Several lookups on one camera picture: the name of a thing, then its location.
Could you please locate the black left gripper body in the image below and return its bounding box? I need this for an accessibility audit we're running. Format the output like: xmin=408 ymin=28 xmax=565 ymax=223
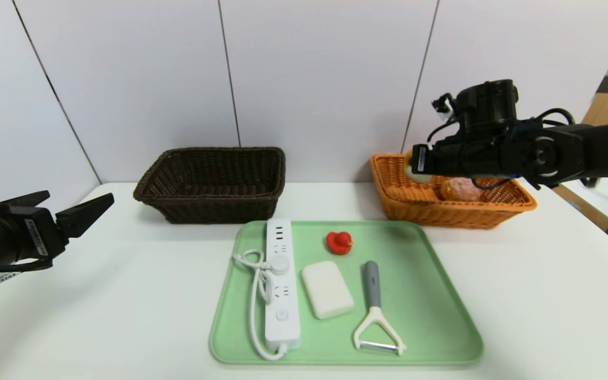
xmin=0 ymin=202 xmax=70 ymax=273

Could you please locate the grey handled white peeler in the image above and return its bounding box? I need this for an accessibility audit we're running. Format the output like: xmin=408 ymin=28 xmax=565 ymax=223
xmin=353 ymin=260 xmax=406 ymax=356

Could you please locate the cream steamed bun toy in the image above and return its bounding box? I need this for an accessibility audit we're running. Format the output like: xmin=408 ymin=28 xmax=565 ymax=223
xmin=404 ymin=152 xmax=434 ymax=184

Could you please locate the pink burger bun toy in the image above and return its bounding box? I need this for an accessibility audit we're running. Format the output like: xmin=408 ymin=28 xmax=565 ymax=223
xmin=440 ymin=177 xmax=483 ymax=202

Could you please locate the dark brown wicker basket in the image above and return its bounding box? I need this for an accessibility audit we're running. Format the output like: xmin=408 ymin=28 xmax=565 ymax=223
xmin=132 ymin=147 xmax=287 ymax=225

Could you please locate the orange wicker basket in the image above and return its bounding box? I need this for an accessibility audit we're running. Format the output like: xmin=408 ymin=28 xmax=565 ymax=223
xmin=369 ymin=153 xmax=538 ymax=230

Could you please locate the white soap bar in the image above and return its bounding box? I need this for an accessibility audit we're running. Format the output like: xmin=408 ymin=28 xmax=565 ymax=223
xmin=302 ymin=260 xmax=355 ymax=320

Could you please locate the red rubber duck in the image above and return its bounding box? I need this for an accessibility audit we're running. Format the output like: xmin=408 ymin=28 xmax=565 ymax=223
xmin=326 ymin=231 xmax=353 ymax=256

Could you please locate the light green plastic tray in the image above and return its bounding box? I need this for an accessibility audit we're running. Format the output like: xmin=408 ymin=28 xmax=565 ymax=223
xmin=208 ymin=220 xmax=484 ymax=366

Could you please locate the white side table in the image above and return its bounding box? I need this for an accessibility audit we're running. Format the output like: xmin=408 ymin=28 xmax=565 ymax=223
xmin=560 ymin=177 xmax=608 ymax=264

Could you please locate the black tagged left arm cable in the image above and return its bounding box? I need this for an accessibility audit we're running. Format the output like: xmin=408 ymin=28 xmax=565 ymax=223
xmin=0 ymin=259 xmax=54 ymax=304

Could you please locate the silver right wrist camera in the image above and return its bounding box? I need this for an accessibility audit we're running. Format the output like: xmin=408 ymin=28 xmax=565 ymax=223
xmin=431 ymin=93 xmax=459 ymax=123

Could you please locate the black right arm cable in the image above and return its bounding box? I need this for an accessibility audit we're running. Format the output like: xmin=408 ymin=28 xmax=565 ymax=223
xmin=470 ymin=108 xmax=576 ymax=192

